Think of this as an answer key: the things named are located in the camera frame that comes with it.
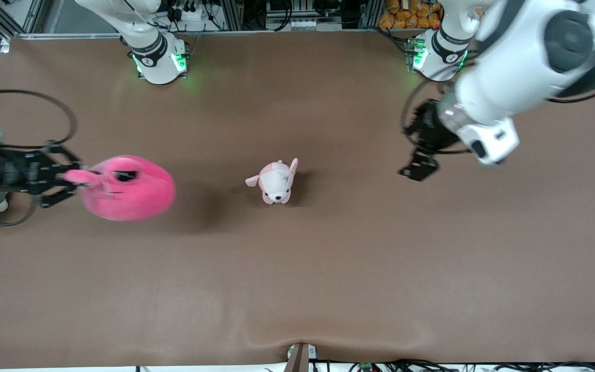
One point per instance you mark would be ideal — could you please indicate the orange snack bag pile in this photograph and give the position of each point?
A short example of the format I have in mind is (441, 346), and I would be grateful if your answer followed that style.
(406, 18)

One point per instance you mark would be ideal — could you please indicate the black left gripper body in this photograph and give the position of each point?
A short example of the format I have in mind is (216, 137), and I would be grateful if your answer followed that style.
(430, 129)

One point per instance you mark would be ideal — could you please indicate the white terminal block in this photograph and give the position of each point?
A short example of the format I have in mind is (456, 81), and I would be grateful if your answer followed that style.
(305, 24)

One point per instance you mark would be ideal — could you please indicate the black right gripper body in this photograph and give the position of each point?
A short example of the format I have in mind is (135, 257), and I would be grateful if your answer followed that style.
(9, 171)

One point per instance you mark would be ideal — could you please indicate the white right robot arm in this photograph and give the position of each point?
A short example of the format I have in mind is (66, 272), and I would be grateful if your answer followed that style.
(158, 62)

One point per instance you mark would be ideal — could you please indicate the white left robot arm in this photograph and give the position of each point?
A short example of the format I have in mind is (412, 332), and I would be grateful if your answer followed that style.
(514, 72)

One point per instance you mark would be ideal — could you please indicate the white power strip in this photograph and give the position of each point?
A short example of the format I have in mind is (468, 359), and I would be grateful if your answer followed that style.
(197, 23)

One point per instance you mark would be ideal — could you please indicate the brown table mat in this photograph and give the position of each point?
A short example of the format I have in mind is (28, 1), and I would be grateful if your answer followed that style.
(297, 284)

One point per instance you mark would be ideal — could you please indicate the metal table clamp bracket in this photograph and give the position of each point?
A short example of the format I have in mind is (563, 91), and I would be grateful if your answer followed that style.
(300, 359)

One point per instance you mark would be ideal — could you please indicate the bright pink plush toy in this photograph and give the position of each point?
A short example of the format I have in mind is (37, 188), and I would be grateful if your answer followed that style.
(132, 194)

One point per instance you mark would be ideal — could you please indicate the pale pink plush dog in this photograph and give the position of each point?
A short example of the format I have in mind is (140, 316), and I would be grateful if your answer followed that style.
(276, 181)

